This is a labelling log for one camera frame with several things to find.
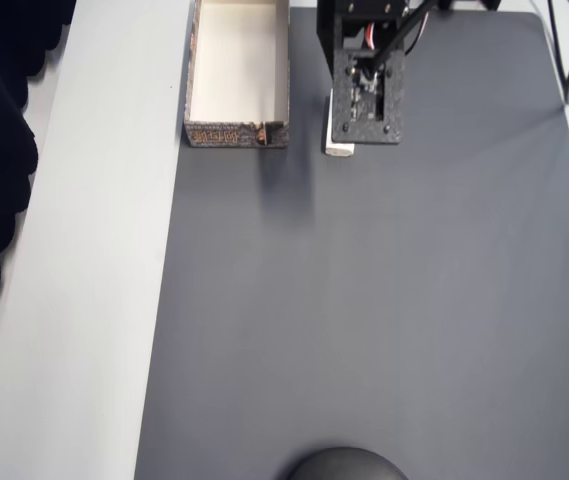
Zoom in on red white servo wires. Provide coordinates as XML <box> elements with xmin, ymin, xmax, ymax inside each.
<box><xmin>360</xmin><ymin>8</ymin><xmax>433</xmax><ymax>55</ymax></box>

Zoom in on thick black camera cable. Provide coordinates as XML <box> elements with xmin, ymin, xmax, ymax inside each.
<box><xmin>370</xmin><ymin>0</ymin><xmax>569</xmax><ymax>107</ymax></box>

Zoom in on white rectangular block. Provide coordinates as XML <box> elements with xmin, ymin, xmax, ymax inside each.
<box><xmin>321</xmin><ymin>88</ymin><xmax>357</xmax><ymax>160</ymax></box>

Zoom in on black gripper camera mount plate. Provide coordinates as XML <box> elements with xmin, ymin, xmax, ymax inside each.
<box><xmin>330</xmin><ymin>46</ymin><xmax>409</xmax><ymax>150</ymax></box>

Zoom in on patterned open cardboard box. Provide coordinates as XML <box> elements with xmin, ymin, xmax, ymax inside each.
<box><xmin>183</xmin><ymin>0</ymin><xmax>293</xmax><ymax>150</ymax></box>

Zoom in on black round stand base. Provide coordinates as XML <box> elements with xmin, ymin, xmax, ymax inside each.
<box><xmin>283</xmin><ymin>445</ymin><xmax>410</xmax><ymax>480</ymax></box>

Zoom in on grey rubber table mat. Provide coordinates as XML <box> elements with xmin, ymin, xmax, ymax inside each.
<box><xmin>133</xmin><ymin>6</ymin><xmax>569</xmax><ymax>480</ymax></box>

